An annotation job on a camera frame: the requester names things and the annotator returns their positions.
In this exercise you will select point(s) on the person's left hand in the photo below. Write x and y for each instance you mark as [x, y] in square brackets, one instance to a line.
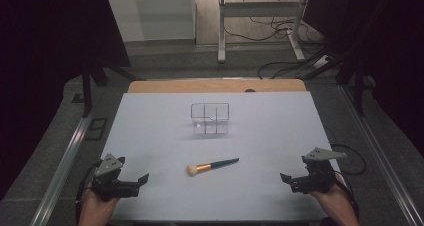
[95, 211]

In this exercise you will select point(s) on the person's right hand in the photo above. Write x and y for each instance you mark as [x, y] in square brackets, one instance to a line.
[336, 204]

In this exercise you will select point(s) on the makeup brush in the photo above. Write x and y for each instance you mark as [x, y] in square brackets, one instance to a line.
[213, 166]

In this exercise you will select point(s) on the aluminium floor rail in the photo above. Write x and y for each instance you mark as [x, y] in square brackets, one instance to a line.
[383, 159]
[60, 176]

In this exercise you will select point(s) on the white table mat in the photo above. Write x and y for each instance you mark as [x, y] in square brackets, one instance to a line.
[233, 192]

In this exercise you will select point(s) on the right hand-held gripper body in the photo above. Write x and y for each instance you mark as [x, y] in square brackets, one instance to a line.
[316, 181]

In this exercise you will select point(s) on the white power strip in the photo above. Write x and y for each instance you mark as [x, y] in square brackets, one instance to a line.
[322, 61]

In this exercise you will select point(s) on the wooden table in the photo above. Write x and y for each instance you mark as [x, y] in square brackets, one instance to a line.
[200, 86]

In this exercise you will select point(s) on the black metal stand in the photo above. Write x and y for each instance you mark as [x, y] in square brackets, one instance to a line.
[87, 92]
[359, 92]

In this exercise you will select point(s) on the white metal desk frame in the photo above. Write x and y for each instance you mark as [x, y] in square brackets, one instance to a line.
[256, 9]

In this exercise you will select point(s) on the clear acrylic organizer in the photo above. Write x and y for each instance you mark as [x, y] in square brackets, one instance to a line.
[210, 128]

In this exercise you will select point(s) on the black curtain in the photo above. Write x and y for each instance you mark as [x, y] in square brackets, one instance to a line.
[43, 52]
[393, 52]

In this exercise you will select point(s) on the white cabinet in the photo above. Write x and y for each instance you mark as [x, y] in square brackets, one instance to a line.
[150, 16]

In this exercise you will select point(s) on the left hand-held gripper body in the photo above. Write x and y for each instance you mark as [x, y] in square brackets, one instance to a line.
[113, 187]

